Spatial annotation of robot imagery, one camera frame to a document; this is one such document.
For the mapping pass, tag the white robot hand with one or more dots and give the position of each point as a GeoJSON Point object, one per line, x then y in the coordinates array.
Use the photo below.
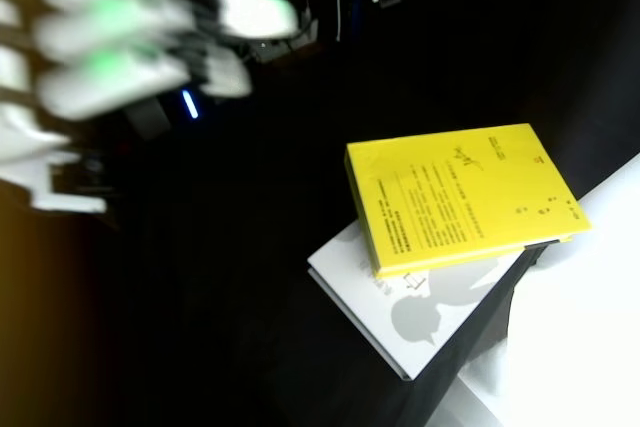
{"type": "Point", "coordinates": [110, 22]}

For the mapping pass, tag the yellow book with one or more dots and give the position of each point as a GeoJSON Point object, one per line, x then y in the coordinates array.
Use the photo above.
{"type": "Point", "coordinates": [450, 197]}

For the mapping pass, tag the white device with blue light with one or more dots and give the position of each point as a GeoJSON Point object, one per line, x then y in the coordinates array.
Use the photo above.
{"type": "Point", "coordinates": [190, 104]}

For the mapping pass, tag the grey power strip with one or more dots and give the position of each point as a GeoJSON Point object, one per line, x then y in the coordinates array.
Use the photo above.
{"type": "Point", "coordinates": [272, 47]}

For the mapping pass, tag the black table cloth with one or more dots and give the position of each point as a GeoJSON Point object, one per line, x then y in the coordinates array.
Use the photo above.
{"type": "Point", "coordinates": [225, 322]}

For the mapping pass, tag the white book with grey print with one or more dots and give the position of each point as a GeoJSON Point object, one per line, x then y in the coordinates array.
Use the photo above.
{"type": "Point", "coordinates": [400, 317]}

